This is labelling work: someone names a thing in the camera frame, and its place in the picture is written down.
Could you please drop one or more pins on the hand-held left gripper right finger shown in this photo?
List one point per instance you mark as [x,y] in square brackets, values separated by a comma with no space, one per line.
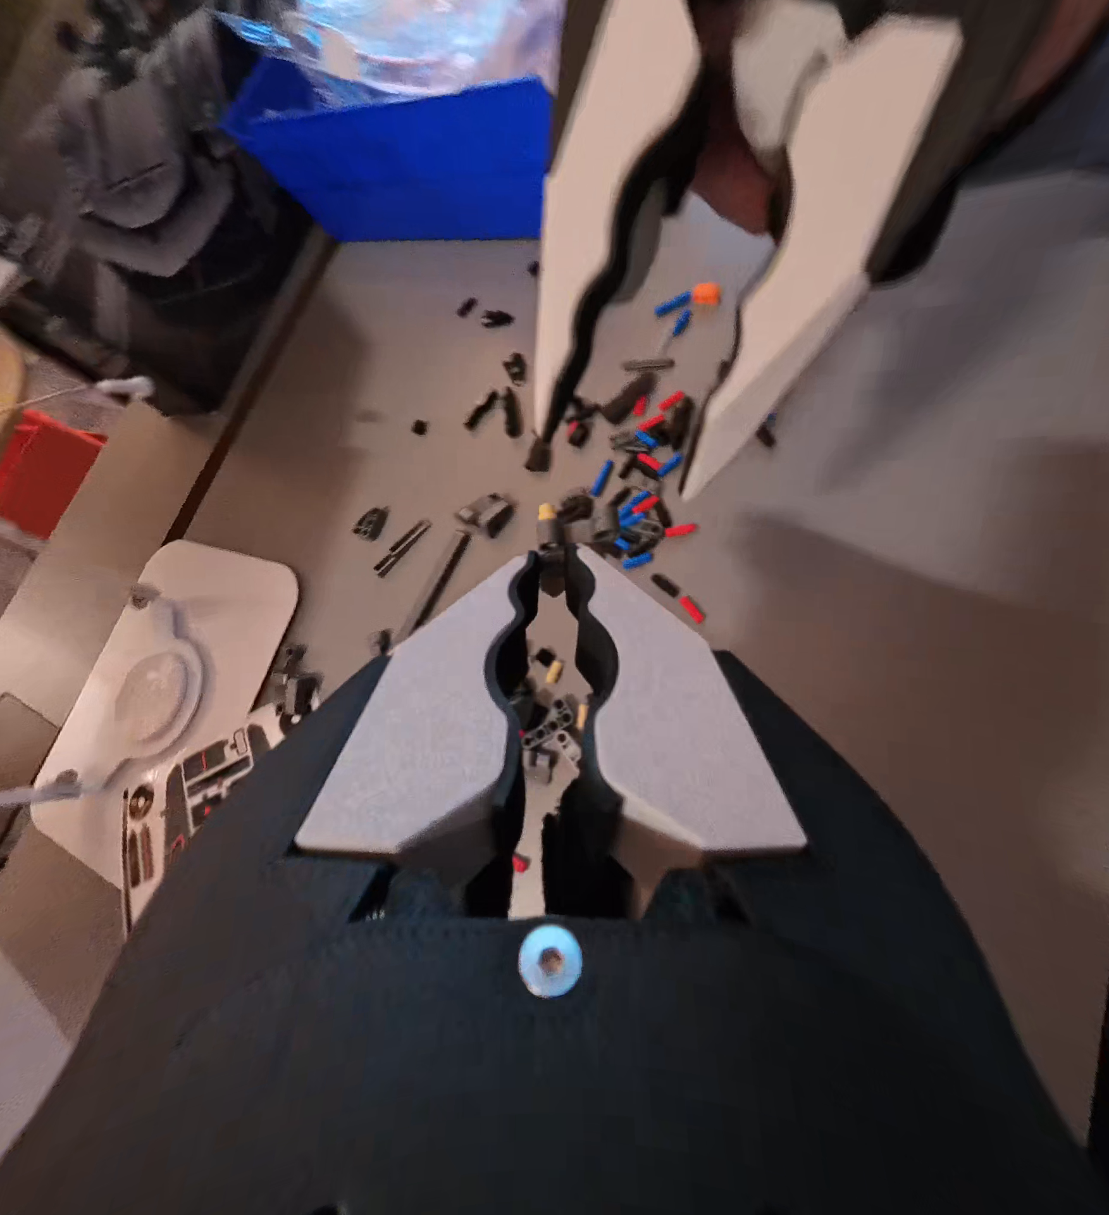
[697,749]

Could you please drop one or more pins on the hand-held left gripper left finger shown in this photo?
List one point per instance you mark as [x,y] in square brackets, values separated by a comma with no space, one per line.
[412,749]

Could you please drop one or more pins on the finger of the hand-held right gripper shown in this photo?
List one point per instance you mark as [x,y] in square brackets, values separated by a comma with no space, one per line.
[601,142]
[849,190]

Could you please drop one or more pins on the small grey lego connector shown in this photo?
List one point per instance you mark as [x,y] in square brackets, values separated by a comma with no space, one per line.
[554,560]

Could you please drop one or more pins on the pile of lego pieces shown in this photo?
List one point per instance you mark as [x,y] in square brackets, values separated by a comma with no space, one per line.
[493,512]

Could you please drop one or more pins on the long dark grey lego beam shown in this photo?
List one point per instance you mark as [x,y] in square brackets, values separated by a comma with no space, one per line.
[441,579]

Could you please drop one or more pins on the lego sticker sheet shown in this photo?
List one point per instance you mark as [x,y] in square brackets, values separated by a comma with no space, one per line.
[194,787]

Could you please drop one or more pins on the black lego box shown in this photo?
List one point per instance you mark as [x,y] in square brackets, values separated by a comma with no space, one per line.
[137,190]

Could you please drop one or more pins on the person's right hand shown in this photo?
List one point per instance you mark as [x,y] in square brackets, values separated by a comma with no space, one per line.
[739,185]

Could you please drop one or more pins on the blue plastic bin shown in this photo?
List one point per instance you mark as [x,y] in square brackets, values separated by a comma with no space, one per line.
[402,171]

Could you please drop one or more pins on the clear plastic bag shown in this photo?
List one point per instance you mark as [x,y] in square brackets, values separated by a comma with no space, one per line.
[402,38]

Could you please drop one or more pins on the white book stand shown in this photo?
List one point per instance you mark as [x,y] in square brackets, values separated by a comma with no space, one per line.
[222,607]

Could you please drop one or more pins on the red plastic bin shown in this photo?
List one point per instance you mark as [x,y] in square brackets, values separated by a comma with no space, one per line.
[37,475]

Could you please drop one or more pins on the dark grey lego bracket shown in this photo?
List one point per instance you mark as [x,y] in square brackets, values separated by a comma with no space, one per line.
[298,679]

